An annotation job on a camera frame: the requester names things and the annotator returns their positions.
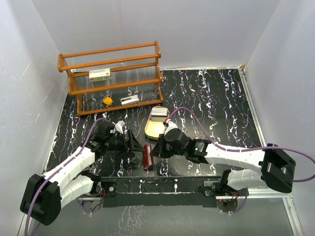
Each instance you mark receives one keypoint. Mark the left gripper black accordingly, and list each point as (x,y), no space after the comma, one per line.
(134,145)

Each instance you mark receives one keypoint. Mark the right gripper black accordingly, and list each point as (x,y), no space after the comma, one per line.
(159,150)

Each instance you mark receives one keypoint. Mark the red leather card holder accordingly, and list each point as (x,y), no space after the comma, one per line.
(148,159)

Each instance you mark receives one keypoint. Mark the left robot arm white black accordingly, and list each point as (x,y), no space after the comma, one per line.
(46,195)

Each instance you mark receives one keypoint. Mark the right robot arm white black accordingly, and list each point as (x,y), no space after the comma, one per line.
(268,167)

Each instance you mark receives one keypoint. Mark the stack of credit cards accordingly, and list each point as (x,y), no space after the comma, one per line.
(159,112)

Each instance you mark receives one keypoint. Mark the beige oval tray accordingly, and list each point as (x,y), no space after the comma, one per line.
(154,127)

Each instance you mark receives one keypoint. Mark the white stapler-like object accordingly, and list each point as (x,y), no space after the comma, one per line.
(129,100)

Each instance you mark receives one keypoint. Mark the yellow square object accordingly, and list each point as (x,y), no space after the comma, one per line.
(107,101)

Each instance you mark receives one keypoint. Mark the wooden shelf rack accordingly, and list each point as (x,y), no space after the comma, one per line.
(134,71)

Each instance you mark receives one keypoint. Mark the white red box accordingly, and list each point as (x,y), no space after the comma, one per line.
(99,74)

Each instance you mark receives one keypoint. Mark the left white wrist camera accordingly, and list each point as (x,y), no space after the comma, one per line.
(119,126)

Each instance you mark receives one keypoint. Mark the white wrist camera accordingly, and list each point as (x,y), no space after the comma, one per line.
(169,125)
(119,126)

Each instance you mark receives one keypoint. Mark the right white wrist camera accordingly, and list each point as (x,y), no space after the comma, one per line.
(169,125)

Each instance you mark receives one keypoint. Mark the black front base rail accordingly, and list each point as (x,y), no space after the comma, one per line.
(157,191)

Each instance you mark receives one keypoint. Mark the aluminium frame rail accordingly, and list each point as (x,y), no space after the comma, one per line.
(267,192)

